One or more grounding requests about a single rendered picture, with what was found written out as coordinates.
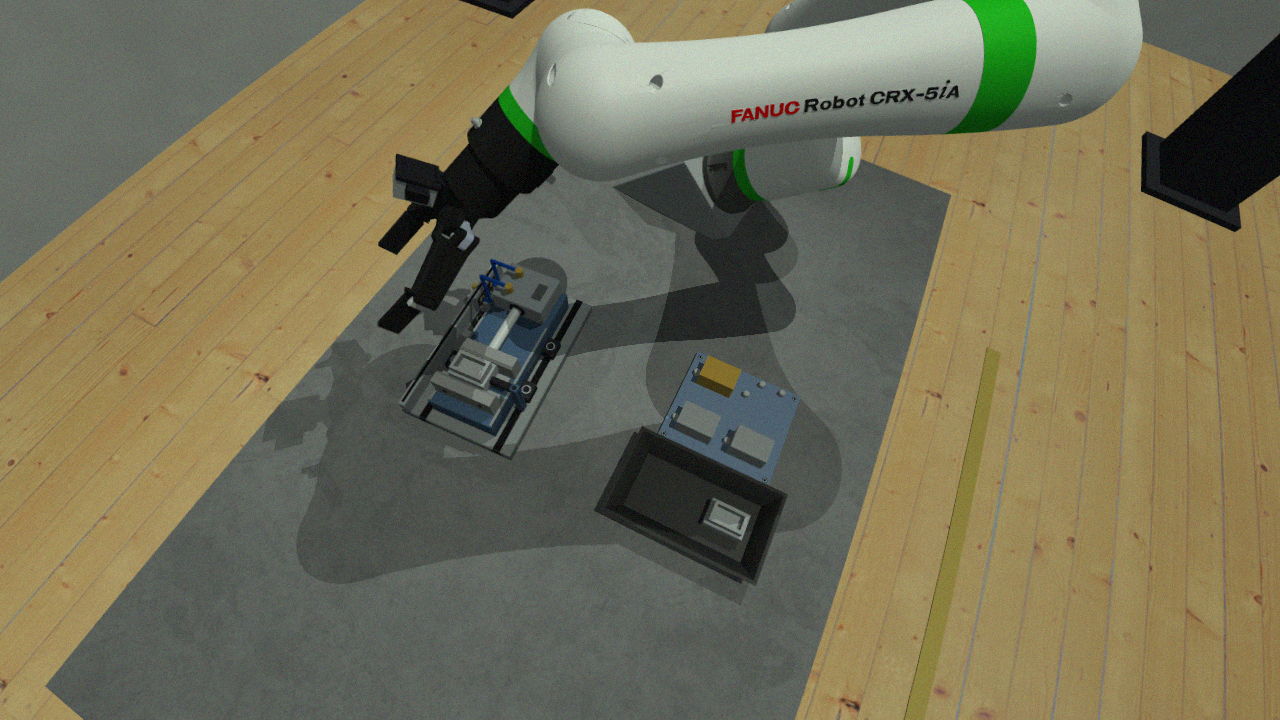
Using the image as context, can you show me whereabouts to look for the yellow block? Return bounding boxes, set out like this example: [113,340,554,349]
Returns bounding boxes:
[696,355,742,398]

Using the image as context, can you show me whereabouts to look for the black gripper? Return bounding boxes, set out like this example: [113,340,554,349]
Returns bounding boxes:
[378,145,518,334]

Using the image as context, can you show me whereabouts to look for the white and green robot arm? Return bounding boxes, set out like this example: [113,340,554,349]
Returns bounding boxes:
[467,0,1143,214]

